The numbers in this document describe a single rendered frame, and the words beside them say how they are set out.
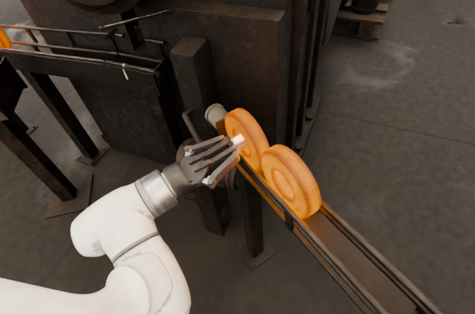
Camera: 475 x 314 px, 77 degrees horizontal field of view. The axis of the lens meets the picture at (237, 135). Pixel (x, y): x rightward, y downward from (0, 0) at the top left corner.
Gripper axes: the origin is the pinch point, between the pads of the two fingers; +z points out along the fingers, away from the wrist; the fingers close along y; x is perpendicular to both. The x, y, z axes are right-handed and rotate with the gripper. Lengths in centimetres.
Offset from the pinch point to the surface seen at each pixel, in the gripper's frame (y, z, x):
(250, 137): 4.5, -0.9, 5.3
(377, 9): -89, 165, -72
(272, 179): 12.3, -1.6, -0.9
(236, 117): -1.2, -0.6, 6.9
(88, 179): -79, -56, -66
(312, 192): 21.9, 0.6, 5.3
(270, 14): -19.1, 22.8, 13.9
